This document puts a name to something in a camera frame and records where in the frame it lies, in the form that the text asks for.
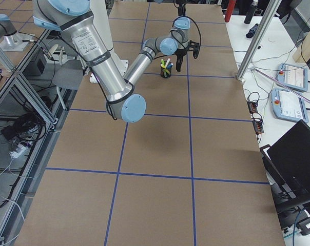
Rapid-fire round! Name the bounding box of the black cable bundle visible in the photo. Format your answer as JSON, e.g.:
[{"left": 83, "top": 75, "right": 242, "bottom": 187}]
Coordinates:
[{"left": 0, "top": 112, "right": 47, "bottom": 144}]

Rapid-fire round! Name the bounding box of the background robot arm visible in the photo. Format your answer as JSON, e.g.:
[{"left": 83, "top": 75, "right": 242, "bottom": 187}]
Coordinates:
[{"left": 0, "top": 14, "right": 17, "bottom": 39}]

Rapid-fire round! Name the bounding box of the aluminium frame post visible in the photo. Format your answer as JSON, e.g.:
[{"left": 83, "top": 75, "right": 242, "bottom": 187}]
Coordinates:
[{"left": 235, "top": 0, "right": 282, "bottom": 81}]

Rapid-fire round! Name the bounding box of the lower teach pendant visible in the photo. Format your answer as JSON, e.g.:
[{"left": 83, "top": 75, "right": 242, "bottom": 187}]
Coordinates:
[{"left": 270, "top": 88, "right": 309, "bottom": 123}]

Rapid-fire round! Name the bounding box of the black mesh pen holder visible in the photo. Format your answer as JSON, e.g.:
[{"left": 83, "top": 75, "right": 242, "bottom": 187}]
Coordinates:
[{"left": 160, "top": 63, "right": 173, "bottom": 78}]

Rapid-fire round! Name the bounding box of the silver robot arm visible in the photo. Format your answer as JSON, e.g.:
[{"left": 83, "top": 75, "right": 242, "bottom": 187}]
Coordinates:
[{"left": 33, "top": 1, "right": 190, "bottom": 122}]

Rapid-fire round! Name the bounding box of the red bottle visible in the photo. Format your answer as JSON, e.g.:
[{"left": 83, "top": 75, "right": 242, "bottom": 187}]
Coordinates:
[{"left": 224, "top": 0, "right": 236, "bottom": 23}]

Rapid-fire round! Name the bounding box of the black laptop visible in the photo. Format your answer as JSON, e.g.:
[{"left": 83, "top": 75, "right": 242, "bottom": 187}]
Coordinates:
[{"left": 266, "top": 119, "right": 310, "bottom": 190}]

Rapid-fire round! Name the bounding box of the upper teach pendant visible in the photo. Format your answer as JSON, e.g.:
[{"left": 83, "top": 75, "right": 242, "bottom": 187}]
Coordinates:
[{"left": 277, "top": 63, "right": 308, "bottom": 92}]

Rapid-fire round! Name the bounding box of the orange black connector box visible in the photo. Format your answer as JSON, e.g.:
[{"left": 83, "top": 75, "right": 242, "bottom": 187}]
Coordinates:
[{"left": 247, "top": 100, "right": 258, "bottom": 114}]

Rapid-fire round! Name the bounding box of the black bottle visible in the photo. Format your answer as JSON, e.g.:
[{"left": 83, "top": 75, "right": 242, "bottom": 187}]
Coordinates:
[{"left": 244, "top": 0, "right": 258, "bottom": 24}]

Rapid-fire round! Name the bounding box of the folded dark umbrella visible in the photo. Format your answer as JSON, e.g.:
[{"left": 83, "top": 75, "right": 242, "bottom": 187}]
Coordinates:
[{"left": 245, "top": 23, "right": 259, "bottom": 38}]

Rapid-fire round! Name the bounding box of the teach pendant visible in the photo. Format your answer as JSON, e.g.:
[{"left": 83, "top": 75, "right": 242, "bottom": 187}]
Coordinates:
[
  {"left": 270, "top": 88, "right": 309, "bottom": 123},
  {"left": 277, "top": 63, "right": 308, "bottom": 92}
]

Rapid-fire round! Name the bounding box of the white power strip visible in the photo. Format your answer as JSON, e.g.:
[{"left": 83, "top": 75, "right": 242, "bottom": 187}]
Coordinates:
[{"left": 9, "top": 143, "right": 28, "bottom": 159}]

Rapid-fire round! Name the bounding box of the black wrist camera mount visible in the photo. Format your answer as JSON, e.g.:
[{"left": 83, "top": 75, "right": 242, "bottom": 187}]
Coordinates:
[{"left": 188, "top": 40, "right": 201, "bottom": 59}]

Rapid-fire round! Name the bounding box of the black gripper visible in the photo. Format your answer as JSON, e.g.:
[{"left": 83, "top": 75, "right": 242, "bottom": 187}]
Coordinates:
[{"left": 175, "top": 46, "right": 189, "bottom": 72}]

